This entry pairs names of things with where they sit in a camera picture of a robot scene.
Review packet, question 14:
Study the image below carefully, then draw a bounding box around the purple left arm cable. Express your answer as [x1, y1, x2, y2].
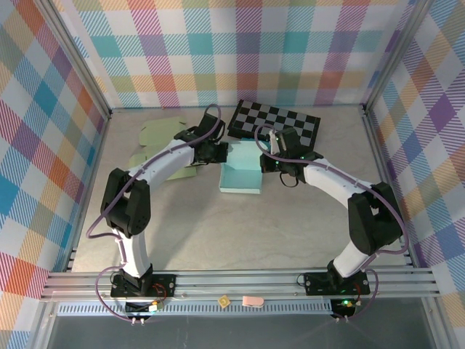
[86, 104, 225, 324]

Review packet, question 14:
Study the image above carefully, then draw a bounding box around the black grey chessboard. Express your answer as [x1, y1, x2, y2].
[227, 100, 321, 150]

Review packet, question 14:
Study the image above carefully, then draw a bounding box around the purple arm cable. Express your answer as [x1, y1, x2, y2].
[86, 104, 225, 324]
[254, 124, 408, 324]

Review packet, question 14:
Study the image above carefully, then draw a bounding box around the aluminium front frame rail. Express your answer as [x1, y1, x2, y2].
[39, 267, 442, 302]

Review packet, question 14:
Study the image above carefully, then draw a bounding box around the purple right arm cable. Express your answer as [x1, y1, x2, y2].
[254, 124, 408, 324]

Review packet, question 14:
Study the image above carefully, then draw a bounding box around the slotted grey cable duct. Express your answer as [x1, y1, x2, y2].
[57, 301, 333, 316]

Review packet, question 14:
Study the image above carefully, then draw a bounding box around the light green paper box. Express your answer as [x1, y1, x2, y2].
[129, 116, 199, 181]

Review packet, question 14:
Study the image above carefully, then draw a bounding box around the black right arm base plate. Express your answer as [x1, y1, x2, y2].
[303, 271, 371, 296]

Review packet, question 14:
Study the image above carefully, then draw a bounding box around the aluminium corner post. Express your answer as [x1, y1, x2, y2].
[363, 0, 433, 113]
[36, 0, 112, 121]

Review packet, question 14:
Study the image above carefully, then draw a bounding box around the light blue paper box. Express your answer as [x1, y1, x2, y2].
[219, 140, 272, 196]

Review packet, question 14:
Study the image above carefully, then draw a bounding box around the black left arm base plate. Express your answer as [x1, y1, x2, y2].
[110, 274, 177, 297]

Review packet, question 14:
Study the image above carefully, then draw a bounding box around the aluminium side rail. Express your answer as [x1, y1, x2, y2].
[63, 108, 112, 273]
[363, 105, 417, 268]

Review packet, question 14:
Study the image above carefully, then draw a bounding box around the small controller board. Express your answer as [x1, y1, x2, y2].
[125, 300, 163, 316]
[329, 297, 356, 318]

